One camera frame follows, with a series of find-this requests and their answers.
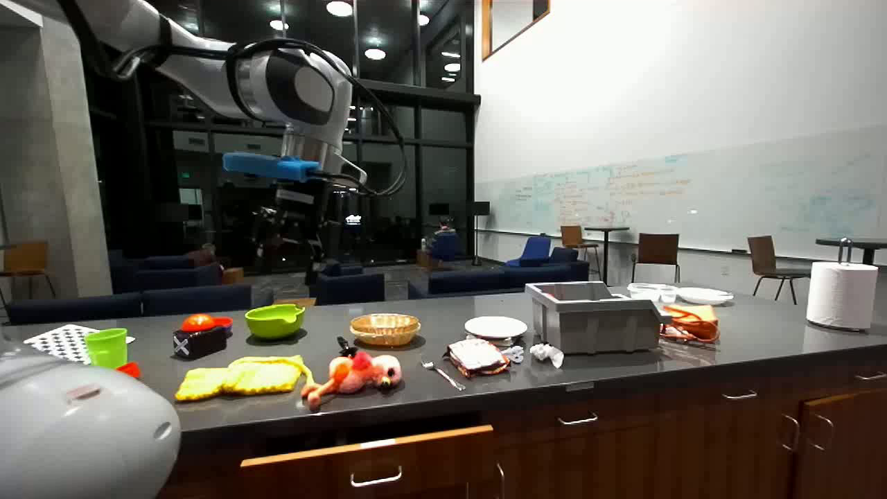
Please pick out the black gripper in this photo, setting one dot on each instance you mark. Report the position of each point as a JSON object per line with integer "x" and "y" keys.
{"x": 303, "y": 206}

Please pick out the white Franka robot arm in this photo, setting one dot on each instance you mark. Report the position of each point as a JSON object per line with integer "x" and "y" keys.
{"x": 294, "y": 87}

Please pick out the dark blue sofa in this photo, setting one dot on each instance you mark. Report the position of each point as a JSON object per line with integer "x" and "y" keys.
{"x": 351, "y": 288}
{"x": 139, "y": 304}

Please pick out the green plastic bowl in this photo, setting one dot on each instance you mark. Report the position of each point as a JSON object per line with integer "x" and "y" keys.
{"x": 275, "y": 319}

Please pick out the seated person in blue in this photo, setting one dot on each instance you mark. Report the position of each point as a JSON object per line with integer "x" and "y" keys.
{"x": 445, "y": 242}

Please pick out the black ladle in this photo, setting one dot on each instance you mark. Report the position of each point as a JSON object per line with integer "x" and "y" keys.
{"x": 346, "y": 347}

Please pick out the wicker basket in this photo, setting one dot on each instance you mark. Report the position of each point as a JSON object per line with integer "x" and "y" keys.
{"x": 383, "y": 328}

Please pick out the orange round toy fruit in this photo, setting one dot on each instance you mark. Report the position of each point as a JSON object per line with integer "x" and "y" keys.
{"x": 196, "y": 322}

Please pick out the round ceiling light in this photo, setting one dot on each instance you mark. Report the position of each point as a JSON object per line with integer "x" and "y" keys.
{"x": 376, "y": 53}
{"x": 340, "y": 6}

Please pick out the black box with white cross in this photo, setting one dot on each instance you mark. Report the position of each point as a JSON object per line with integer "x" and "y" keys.
{"x": 199, "y": 346}

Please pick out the orange pink plush toy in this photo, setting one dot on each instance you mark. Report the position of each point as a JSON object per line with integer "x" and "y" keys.
{"x": 355, "y": 375}

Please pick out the yellow knitted cloth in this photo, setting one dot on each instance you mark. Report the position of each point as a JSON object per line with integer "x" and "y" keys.
{"x": 246, "y": 379}

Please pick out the long blue sofa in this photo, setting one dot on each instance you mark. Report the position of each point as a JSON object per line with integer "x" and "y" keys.
{"x": 499, "y": 278}

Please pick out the metal spoon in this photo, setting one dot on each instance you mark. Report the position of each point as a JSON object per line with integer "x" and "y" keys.
{"x": 448, "y": 375}

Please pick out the blue armchair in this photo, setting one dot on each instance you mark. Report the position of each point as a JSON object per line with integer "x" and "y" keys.
{"x": 534, "y": 251}

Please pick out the small orange object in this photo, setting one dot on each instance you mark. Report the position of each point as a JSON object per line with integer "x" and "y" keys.
{"x": 131, "y": 369}

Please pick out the green plastic cup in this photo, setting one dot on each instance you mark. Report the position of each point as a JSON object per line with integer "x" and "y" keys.
{"x": 106, "y": 347}

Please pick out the wood framed window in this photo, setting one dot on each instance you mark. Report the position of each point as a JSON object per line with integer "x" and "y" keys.
{"x": 487, "y": 28}

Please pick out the brown chair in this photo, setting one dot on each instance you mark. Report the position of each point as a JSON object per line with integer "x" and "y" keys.
{"x": 571, "y": 238}
{"x": 767, "y": 257}
{"x": 657, "y": 251}

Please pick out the patterned white cloth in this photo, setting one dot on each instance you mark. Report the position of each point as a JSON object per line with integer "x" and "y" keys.
{"x": 60, "y": 343}

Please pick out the yellow wooden chair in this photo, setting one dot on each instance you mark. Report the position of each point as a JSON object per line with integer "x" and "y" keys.
{"x": 25, "y": 260}

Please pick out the small white crumpled object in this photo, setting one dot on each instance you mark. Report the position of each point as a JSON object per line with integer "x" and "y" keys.
{"x": 544, "y": 353}

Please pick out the tall black round table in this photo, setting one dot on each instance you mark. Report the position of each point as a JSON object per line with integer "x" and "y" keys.
{"x": 854, "y": 245}
{"x": 605, "y": 231}

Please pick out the metal rectangular container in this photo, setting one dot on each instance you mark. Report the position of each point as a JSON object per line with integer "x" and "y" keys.
{"x": 596, "y": 325}

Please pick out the white rounded housing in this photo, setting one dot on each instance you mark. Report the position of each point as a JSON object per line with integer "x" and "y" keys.
{"x": 78, "y": 433}

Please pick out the wooden counter cabinet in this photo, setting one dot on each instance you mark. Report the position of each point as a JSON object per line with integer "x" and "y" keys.
{"x": 702, "y": 433}

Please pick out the white paper towel roll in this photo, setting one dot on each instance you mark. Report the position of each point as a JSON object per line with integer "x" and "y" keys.
{"x": 840, "y": 294}

